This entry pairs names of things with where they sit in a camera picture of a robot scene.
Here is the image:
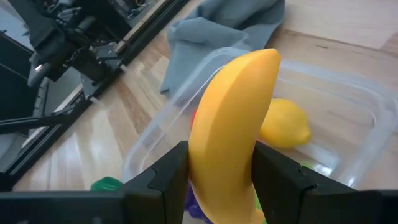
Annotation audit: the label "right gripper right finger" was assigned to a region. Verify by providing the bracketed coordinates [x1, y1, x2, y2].
[252, 140, 382, 224]

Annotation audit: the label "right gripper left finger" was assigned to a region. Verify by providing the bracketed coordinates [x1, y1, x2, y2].
[124, 141, 190, 224]

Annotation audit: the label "purple toy grapes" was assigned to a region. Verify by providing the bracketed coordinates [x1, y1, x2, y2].
[183, 182, 214, 224]

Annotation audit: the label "light green toy pear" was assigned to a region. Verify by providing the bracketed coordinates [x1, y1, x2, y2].
[254, 191, 266, 218]

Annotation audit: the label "dark green toy vegetable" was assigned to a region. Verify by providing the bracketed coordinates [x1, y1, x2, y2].
[90, 176, 124, 192]

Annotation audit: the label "yellow toy lemon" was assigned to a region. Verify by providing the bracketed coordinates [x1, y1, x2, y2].
[259, 98, 312, 149]

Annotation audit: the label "yellow toy banana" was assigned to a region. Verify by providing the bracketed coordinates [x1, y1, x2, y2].
[188, 48, 282, 224]

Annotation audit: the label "clear plastic tupperware container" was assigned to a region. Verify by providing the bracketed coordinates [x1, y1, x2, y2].
[121, 46, 398, 190]

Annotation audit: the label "grey cloth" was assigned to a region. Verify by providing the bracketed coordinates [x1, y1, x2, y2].
[160, 0, 286, 97]

